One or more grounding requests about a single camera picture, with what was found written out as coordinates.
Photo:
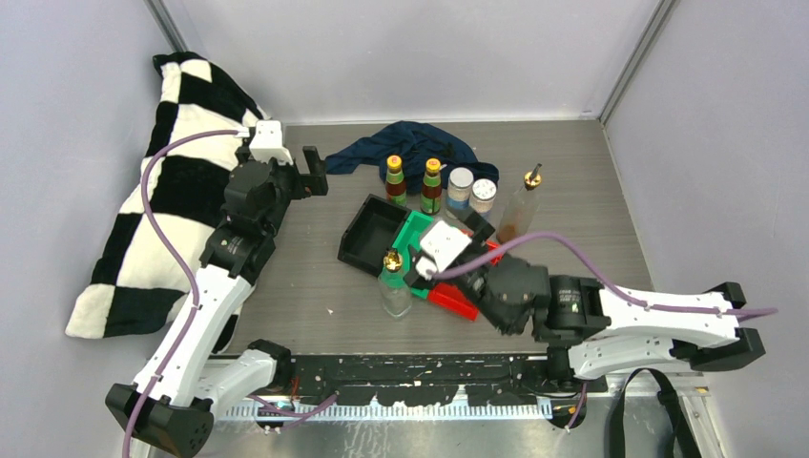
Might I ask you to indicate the sauce bottle yellow cap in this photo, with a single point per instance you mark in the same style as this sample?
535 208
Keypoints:
395 186
431 193

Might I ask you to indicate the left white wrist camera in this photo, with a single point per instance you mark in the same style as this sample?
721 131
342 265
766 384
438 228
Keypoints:
267 143

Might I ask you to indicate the clear glass cruet gold spout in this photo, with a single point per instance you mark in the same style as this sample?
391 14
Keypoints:
396 295

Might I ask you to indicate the dark blue shorts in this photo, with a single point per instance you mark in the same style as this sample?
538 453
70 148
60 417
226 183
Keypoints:
414 143

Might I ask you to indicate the spice jar perforated lid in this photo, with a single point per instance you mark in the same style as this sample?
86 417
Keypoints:
482 196

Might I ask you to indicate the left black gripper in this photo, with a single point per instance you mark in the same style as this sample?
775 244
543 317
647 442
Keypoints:
306 184

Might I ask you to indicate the black white checkered blanket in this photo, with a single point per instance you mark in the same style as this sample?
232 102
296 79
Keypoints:
137 286

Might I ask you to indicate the spice jar plain lid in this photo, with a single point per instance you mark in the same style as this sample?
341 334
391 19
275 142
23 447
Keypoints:
458 190

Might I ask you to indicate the black plastic bin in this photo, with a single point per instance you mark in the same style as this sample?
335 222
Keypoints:
371 233

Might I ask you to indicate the green plastic bin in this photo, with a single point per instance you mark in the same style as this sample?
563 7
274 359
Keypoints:
407 238

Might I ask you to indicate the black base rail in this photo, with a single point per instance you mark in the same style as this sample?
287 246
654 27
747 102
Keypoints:
493 379

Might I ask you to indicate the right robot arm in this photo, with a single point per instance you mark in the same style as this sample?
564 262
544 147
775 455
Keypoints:
590 326

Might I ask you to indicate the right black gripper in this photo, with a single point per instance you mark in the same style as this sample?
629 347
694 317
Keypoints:
480 228

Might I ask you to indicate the red plastic bin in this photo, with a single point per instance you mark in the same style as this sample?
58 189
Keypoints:
449 296

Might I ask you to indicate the brown oil cruet gold spout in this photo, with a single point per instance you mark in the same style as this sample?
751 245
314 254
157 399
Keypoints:
521 207

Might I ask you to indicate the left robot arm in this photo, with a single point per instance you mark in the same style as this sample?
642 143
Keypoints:
170 405

